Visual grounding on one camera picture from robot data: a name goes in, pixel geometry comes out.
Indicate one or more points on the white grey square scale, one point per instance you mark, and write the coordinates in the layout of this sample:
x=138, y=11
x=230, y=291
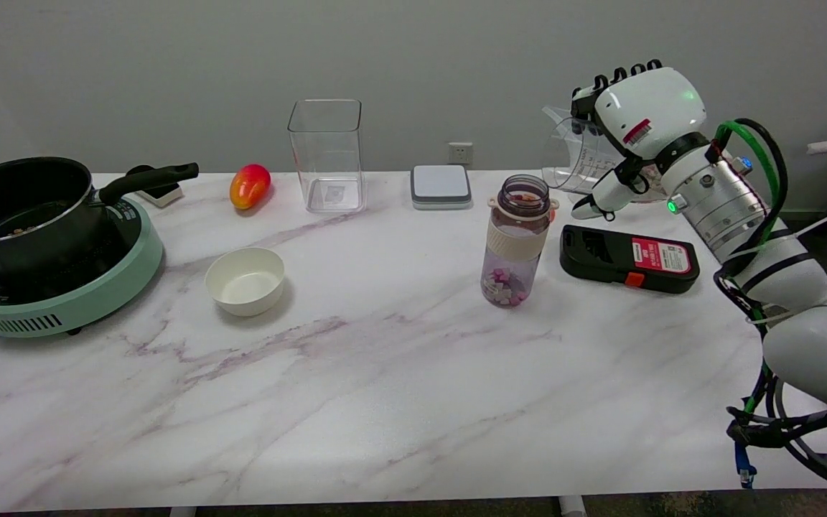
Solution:
x=441, y=183

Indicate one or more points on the white wall power outlet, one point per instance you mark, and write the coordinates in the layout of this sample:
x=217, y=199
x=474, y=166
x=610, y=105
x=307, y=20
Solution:
x=460, y=153

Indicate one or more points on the large translucent measuring jug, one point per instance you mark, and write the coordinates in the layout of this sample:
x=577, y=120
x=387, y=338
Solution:
x=652, y=188

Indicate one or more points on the small white black device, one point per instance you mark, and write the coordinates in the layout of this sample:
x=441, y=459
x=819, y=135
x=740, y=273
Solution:
x=162, y=195

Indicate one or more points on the pink white candy pieces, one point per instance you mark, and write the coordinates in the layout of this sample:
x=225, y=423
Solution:
x=503, y=287

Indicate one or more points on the red yellow mango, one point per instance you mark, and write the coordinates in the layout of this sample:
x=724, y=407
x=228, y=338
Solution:
x=250, y=185

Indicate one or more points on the white table leg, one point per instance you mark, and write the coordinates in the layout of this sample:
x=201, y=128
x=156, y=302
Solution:
x=571, y=507
x=182, y=512

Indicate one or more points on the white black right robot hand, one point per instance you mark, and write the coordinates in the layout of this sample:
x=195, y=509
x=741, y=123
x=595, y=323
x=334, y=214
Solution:
x=650, y=108

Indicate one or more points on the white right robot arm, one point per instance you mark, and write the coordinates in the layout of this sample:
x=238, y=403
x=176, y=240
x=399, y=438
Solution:
x=722, y=194

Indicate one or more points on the clear round measuring cup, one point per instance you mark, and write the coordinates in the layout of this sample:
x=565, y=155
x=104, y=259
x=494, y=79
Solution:
x=571, y=161

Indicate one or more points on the black case with red label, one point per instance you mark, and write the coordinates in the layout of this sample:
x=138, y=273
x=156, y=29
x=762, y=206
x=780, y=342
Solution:
x=600, y=258

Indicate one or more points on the clear square plastic container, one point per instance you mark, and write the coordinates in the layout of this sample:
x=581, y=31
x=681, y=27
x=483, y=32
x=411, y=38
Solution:
x=327, y=194

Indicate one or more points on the white ceramic bowl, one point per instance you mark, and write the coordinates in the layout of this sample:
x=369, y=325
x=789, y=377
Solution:
x=245, y=287

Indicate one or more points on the mint green induction cooker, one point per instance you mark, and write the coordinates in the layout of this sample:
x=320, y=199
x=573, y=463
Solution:
x=97, y=294

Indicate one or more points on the purple tinted water bottle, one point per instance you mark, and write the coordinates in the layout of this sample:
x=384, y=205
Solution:
x=517, y=244

